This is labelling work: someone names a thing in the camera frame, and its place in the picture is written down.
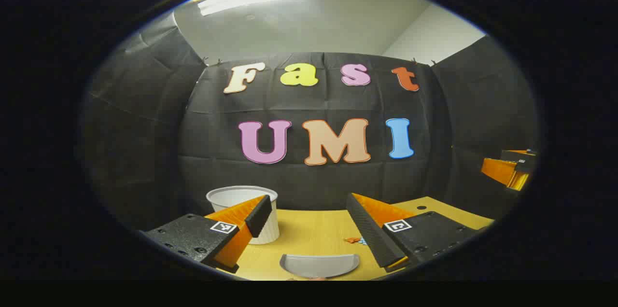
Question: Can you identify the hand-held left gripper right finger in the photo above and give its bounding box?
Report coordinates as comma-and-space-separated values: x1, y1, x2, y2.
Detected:
346, 193, 488, 273

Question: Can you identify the wooden desktop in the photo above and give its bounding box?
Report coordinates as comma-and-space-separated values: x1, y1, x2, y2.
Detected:
205, 196, 495, 281

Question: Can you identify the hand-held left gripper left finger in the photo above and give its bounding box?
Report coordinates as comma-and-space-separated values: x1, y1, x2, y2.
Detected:
140, 195, 272, 274

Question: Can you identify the grey plastic dustpan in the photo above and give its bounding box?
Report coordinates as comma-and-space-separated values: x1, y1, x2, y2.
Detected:
280, 253, 361, 279

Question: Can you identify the white ribbed garbage bin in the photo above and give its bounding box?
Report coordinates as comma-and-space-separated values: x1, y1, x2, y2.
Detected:
206, 185, 280, 245

